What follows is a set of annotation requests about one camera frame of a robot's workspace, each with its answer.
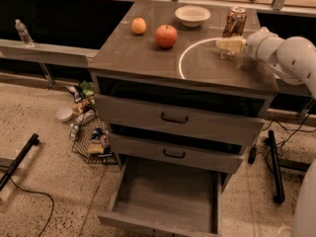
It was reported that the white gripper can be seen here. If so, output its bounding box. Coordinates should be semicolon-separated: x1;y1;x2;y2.
215;27;283;63

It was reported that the orange soda can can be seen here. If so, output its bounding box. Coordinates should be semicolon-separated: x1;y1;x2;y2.
222;6;247;38

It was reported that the grey drawer cabinet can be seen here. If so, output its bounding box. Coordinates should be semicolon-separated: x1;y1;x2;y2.
87;0;279;237

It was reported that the top drawer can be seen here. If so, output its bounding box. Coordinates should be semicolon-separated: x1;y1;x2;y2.
95;94;263;146

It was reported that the middle drawer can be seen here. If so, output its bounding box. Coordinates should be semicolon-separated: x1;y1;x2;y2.
110;133;243;174

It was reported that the open bottom drawer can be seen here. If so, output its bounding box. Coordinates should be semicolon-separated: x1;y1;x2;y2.
98;157;221;237

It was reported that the white bowl on cabinet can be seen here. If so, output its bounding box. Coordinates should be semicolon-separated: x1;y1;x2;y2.
175;6;210;28

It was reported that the red apple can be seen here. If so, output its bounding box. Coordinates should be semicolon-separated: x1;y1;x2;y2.
155;25;178;48

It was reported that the small orange fruit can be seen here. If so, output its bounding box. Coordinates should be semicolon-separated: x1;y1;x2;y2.
131;18;146;35

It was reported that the green snack bag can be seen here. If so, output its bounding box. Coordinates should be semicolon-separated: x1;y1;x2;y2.
79;81;95;98

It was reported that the black bar right floor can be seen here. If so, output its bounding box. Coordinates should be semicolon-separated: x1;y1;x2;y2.
268;130;285;204

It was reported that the black bar floor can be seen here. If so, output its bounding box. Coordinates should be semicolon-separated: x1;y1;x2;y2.
0;133;40;192
268;130;285;204

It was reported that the white bowl on floor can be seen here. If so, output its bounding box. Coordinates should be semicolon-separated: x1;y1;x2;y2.
55;107;73;122

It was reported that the grey side shelf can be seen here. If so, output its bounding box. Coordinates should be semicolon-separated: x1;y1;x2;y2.
0;39;98;68

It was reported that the clear plastic water bottle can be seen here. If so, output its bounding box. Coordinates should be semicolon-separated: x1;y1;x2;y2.
15;19;34;47

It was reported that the black bar left floor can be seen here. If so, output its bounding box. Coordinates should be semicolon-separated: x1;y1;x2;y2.
0;133;40;192

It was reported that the black cable right floor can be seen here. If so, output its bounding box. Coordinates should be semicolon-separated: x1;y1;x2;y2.
256;112;316;176

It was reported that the black cable floor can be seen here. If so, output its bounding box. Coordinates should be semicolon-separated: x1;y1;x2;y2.
0;168;55;237
256;112;316;176

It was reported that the black wire basket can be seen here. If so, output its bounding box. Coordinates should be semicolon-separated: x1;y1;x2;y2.
71;118;118;165

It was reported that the black cable left floor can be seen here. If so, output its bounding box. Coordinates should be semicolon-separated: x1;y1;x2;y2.
0;168;55;237

